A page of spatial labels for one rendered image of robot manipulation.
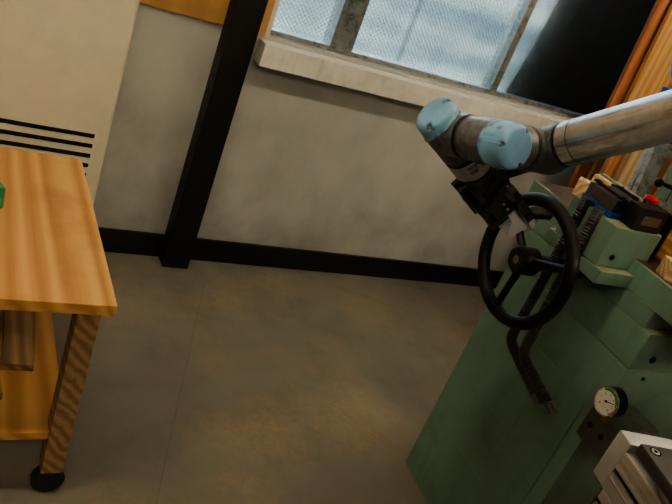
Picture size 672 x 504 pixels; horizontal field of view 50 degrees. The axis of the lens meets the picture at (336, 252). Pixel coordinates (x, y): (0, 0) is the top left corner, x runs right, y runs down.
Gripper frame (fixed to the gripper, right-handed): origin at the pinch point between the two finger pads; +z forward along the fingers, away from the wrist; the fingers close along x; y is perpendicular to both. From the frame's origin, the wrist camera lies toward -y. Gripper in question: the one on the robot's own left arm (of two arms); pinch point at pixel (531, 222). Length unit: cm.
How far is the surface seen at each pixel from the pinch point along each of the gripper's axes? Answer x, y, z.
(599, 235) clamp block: 3.9, -8.5, 11.7
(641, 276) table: 10.2, -9.3, 22.2
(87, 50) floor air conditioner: -95, 48, -58
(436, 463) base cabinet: -16, 57, 61
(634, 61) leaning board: -121, -90, 97
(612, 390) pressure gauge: 22.3, 10.7, 26.8
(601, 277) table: 8.5, -3.0, 16.1
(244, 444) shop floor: -34, 90, 25
